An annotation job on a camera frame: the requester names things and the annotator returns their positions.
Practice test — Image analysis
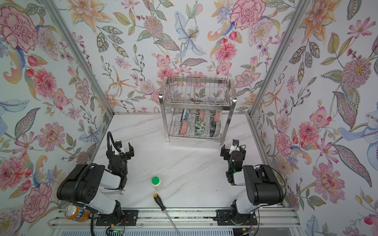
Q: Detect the olive leaf pattern bowl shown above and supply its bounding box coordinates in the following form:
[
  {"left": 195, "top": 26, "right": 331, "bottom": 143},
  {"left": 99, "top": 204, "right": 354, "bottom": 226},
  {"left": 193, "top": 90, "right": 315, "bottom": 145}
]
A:
[{"left": 195, "top": 109, "right": 206, "bottom": 122}]

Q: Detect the pink leaf pattern bowl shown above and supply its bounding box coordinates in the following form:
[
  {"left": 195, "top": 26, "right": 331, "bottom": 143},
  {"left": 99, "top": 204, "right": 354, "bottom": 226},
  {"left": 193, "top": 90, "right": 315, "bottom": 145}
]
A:
[{"left": 210, "top": 110, "right": 221, "bottom": 123}]

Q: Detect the stainless steel dish rack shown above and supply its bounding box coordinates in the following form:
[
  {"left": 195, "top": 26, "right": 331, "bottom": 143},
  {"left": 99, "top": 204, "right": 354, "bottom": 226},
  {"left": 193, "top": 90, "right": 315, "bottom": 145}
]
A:
[{"left": 158, "top": 76, "right": 237, "bottom": 145}]

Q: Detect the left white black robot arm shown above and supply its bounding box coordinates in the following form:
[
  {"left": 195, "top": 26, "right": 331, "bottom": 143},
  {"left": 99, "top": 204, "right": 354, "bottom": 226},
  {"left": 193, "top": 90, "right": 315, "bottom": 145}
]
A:
[{"left": 57, "top": 145, "right": 134, "bottom": 218}]

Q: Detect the green leaf bowl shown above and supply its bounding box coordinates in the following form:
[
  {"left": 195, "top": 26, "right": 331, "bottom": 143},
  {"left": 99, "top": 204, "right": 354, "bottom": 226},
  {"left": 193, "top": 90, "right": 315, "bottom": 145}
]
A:
[{"left": 195, "top": 121, "right": 206, "bottom": 136}]

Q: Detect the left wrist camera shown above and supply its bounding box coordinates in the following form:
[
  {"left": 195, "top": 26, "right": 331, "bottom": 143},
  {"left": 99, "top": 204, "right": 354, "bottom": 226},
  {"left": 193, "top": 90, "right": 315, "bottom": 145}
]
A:
[{"left": 113, "top": 141, "right": 123, "bottom": 153}]

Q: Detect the dark blue patterned bowl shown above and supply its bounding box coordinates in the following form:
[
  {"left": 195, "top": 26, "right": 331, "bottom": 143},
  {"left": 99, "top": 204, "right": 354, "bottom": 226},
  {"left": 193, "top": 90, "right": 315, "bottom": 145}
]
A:
[{"left": 210, "top": 121, "right": 221, "bottom": 138}]

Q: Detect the blue floral bowl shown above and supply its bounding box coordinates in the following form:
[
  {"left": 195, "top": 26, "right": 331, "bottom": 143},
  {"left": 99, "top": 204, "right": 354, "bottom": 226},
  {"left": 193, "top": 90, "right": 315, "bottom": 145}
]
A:
[{"left": 181, "top": 108, "right": 191, "bottom": 122}]

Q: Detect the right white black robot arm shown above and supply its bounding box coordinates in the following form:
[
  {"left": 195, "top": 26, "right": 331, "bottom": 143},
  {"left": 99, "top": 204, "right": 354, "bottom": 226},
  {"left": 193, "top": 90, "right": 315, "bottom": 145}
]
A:
[{"left": 216, "top": 140, "right": 285, "bottom": 226}]

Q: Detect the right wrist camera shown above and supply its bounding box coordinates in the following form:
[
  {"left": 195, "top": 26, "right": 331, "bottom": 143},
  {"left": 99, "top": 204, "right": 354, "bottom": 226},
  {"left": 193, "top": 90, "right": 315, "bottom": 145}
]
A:
[{"left": 229, "top": 139, "right": 240, "bottom": 154}]

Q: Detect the black yellow screwdriver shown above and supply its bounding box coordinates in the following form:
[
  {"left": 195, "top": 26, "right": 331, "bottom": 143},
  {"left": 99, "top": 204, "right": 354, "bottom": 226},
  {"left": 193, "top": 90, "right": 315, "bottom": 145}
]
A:
[{"left": 153, "top": 193, "right": 181, "bottom": 236}]

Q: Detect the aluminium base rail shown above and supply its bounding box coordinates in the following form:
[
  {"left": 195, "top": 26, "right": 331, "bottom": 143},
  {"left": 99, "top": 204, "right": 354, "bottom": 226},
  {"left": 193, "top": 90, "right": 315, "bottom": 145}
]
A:
[{"left": 47, "top": 207, "right": 302, "bottom": 229}]

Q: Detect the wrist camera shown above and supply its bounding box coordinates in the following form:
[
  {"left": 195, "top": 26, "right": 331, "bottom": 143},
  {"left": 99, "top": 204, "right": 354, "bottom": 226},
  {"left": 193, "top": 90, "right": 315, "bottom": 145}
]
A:
[
  {"left": 229, "top": 139, "right": 240, "bottom": 154},
  {"left": 113, "top": 141, "right": 123, "bottom": 153}
]

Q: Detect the green cap white bottle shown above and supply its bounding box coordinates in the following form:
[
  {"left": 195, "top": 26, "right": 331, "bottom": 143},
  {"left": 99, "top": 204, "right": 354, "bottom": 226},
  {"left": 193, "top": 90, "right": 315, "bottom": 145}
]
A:
[{"left": 151, "top": 176, "right": 163, "bottom": 191}]

